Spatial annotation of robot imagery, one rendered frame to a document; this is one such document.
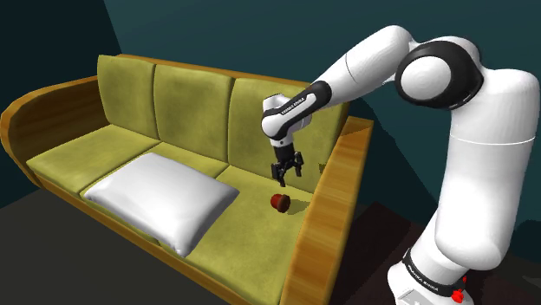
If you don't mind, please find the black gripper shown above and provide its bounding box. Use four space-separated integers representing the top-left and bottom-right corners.
270 145 304 188

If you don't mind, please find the small red cup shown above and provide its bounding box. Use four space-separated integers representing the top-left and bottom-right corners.
270 193 291 213

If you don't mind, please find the white pillow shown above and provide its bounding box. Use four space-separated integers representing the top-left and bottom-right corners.
83 152 241 258

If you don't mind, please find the green sofa with wooden frame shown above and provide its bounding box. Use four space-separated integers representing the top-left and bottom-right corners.
0 53 375 305

